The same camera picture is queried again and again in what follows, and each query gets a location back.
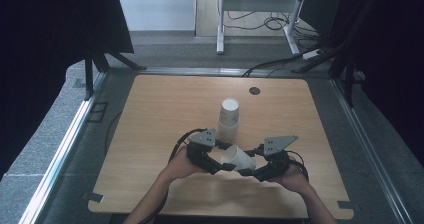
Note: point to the white power strip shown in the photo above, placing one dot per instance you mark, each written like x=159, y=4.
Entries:
x=312, y=54

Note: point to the black tripod stand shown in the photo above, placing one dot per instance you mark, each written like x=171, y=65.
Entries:
x=346, y=67
x=96, y=62

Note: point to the white metal stand frame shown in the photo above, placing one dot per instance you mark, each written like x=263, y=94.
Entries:
x=256, y=4

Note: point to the person's right hand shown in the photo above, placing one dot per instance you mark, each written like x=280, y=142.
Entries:
x=293, y=179

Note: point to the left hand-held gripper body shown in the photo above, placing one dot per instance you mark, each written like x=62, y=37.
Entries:
x=200, y=150

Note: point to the black round table grommet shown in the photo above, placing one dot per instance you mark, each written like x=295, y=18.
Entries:
x=254, y=91

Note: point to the aluminium floor rail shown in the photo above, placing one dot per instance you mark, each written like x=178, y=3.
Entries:
x=56, y=157
x=370, y=150
x=200, y=71

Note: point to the black curtain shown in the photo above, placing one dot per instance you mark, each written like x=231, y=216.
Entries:
x=390, y=50
x=50, y=50

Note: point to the person's left hand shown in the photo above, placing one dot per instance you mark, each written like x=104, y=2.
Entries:
x=181, y=165

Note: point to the black tape piece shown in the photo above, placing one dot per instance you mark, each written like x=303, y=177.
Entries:
x=93, y=197
x=345, y=205

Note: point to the black tape square outline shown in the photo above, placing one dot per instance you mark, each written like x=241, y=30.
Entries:
x=89, y=112

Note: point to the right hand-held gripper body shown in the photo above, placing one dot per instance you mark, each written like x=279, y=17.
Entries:
x=276, y=157

